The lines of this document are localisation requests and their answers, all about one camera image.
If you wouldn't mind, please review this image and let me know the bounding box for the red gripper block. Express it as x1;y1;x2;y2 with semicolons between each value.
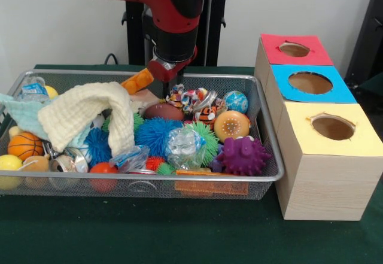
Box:
148;47;198;99

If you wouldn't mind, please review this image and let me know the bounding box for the colourful knotted cloth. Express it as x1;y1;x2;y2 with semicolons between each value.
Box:
166;84;209;115

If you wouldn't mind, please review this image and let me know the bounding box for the cream waffle cloth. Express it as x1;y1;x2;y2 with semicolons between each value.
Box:
38;81;135;157

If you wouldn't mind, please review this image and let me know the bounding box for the light blue waffle cloth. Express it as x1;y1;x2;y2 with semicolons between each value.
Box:
0;92;92;150

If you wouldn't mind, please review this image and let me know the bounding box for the wooden box with three holes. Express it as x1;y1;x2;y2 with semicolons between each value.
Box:
254;33;383;221

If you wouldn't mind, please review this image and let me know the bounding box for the brown toy football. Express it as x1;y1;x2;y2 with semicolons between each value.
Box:
144;102;186;123

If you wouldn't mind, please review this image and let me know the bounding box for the large blue spiky ball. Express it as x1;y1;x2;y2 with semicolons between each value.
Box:
134;117;184;159

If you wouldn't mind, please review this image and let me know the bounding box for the blue globe ball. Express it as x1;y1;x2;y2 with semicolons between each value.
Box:
223;90;250;114

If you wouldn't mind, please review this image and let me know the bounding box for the crumpled clear plastic bottle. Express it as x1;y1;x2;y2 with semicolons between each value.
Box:
164;128;207;171

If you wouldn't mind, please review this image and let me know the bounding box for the toy hamburger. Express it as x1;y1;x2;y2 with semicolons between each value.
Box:
214;110;251;144

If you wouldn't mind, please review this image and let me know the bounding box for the purple spiky toy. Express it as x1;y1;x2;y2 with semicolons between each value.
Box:
215;136;272;177

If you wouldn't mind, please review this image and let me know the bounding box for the clear bottle with blue label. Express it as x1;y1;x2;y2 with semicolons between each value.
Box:
16;75;50;103

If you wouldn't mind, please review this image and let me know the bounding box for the dark green tablecloth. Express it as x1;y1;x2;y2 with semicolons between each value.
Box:
354;71;383;99
0;63;383;264

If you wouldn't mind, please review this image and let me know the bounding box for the orange toy basketball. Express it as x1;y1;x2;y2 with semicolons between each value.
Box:
7;132;44;162

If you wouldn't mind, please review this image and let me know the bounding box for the black upright panel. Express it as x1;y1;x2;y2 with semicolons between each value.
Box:
345;0;383;81

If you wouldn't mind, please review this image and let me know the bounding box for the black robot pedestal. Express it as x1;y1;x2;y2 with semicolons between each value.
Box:
115;0;242;66

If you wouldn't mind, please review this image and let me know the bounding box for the wire mesh bin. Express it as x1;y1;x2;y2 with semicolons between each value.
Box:
0;69;285;201

